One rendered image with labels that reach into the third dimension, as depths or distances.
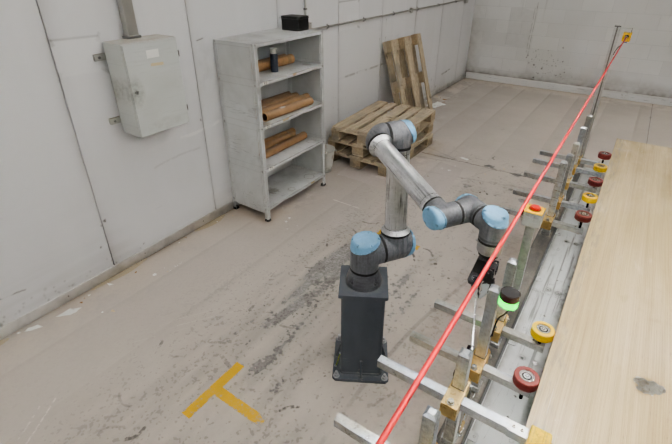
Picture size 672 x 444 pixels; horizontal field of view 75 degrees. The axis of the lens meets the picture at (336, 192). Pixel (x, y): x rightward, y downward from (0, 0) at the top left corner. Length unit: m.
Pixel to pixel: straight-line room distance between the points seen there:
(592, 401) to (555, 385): 0.11
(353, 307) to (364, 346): 0.28
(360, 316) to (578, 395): 1.12
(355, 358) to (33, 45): 2.53
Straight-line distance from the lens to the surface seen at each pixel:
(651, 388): 1.82
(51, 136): 3.22
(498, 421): 1.47
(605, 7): 8.88
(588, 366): 1.80
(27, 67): 3.12
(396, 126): 2.03
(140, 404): 2.82
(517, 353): 2.15
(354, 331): 2.47
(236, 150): 3.96
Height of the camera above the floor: 2.11
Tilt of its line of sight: 28 degrees down
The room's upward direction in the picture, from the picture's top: straight up
